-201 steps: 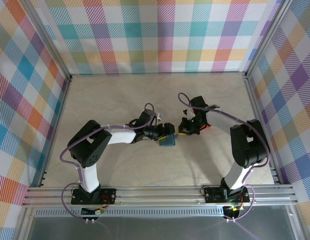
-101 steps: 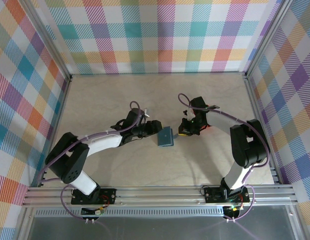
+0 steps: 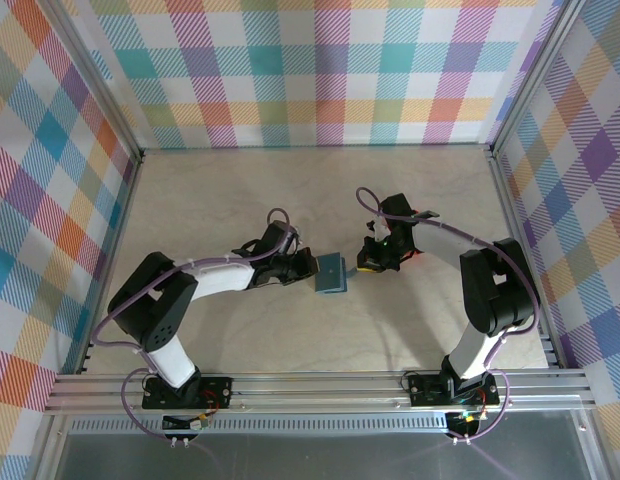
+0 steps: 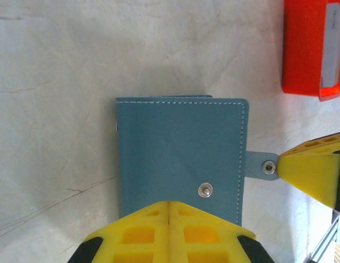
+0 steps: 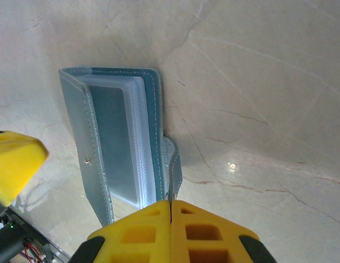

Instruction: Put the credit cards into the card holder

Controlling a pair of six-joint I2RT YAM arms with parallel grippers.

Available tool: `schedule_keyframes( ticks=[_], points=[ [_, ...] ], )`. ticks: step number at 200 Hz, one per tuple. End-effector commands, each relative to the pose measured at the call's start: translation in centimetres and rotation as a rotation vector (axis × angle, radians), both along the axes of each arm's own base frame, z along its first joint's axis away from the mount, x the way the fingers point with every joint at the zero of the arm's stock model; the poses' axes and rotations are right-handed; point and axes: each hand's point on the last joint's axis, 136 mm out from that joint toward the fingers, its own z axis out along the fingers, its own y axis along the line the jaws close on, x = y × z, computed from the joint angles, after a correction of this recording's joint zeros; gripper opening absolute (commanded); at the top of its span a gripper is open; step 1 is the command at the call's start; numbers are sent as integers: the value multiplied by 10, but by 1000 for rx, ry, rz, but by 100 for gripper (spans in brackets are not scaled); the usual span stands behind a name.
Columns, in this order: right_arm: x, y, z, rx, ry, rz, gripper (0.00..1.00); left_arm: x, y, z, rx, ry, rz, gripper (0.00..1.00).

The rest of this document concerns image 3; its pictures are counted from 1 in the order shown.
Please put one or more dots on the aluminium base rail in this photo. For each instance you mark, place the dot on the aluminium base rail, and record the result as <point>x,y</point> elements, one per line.
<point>315,395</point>

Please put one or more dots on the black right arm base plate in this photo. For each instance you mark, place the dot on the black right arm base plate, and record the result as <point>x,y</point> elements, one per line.
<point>422,392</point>

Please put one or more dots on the thin aluminium back rail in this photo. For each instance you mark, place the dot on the thin aluminium back rail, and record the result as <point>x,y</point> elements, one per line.
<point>315,147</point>

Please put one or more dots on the blue card holder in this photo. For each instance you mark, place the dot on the blue card holder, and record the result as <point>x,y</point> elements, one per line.
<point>332,275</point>

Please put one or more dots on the grey metal panel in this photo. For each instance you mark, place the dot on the grey metal panel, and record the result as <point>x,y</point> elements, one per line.
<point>315,460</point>

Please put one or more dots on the aluminium frame post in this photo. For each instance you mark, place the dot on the aluminium frame post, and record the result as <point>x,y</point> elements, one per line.
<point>533,75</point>
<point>101,75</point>

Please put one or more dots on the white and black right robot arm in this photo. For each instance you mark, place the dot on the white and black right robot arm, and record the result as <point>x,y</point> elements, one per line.
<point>445,245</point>

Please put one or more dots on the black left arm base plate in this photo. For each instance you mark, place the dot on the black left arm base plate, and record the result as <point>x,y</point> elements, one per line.
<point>222,390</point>

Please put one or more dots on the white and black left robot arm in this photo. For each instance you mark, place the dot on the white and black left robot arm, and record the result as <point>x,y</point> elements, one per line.
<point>220,277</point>

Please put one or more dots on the aluminium side rail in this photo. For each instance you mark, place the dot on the aluminium side rail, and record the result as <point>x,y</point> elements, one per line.
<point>523,250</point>
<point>124,220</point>

